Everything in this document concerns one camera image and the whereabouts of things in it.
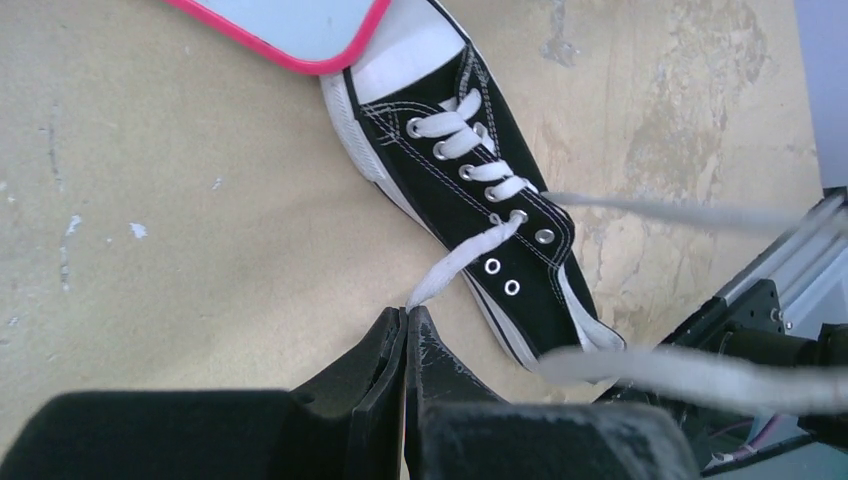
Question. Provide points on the black canvas sneaker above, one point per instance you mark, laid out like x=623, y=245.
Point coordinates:
x=530, y=289

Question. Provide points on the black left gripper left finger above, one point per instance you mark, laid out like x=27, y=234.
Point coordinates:
x=343, y=423

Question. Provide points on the white shoelace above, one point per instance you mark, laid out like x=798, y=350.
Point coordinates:
x=477, y=245

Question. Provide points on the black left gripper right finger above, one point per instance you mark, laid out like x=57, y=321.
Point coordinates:
x=457, y=428

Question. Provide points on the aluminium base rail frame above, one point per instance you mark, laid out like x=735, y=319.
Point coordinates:
x=804, y=273

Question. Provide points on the pink-framed whiteboard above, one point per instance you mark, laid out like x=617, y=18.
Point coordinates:
x=312, y=37

